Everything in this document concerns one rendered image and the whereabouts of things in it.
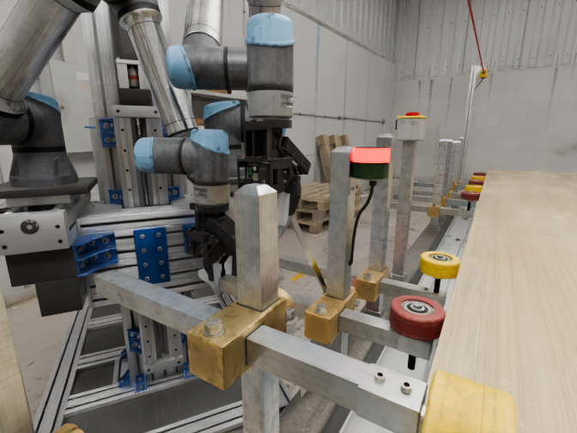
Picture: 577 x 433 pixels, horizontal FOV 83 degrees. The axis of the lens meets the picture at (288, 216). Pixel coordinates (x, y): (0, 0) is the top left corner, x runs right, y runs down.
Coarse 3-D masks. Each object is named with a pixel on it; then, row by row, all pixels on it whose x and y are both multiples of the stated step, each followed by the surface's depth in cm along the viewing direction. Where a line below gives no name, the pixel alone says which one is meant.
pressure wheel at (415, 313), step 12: (396, 300) 52; (408, 300) 53; (420, 300) 52; (396, 312) 49; (408, 312) 49; (420, 312) 50; (432, 312) 49; (444, 312) 49; (396, 324) 49; (408, 324) 48; (420, 324) 47; (432, 324) 47; (408, 336) 48; (420, 336) 47; (432, 336) 47; (408, 360) 53
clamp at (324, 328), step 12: (324, 300) 60; (336, 300) 60; (348, 300) 60; (312, 312) 56; (336, 312) 56; (312, 324) 56; (324, 324) 55; (336, 324) 56; (312, 336) 56; (324, 336) 55; (336, 336) 57
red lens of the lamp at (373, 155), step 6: (354, 150) 53; (360, 150) 51; (366, 150) 51; (372, 150) 50; (378, 150) 50; (384, 150) 51; (390, 150) 52; (354, 156) 53; (360, 156) 52; (366, 156) 51; (372, 156) 51; (378, 156) 51; (384, 156) 51; (372, 162) 51; (378, 162) 51
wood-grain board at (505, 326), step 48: (528, 192) 156; (576, 192) 156; (480, 240) 85; (528, 240) 85; (576, 240) 85; (480, 288) 58; (528, 288) 58; (576, 288) 58; (480, 336) 44; (528, 336) 44; (576, 336) 44; (528, 384) 36; (576, 384) 36; (528, 432) 30; (576, 432) 30
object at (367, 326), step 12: (228, 276) 73; (228, 288) 70; (300, 300) 62; (312, 300) 62; (300, 312) 61; (348, 312) 58; (348, 324) 56; (360, 324) 55; (372, 324) 54; (384, 324) 54; (360, 336) 55; (372, 336) 54; (384, 336) 53; (396, 336) 52; (396, 348) 52; (408, 348) 51; (420, 348) 50; (432, 348) 52
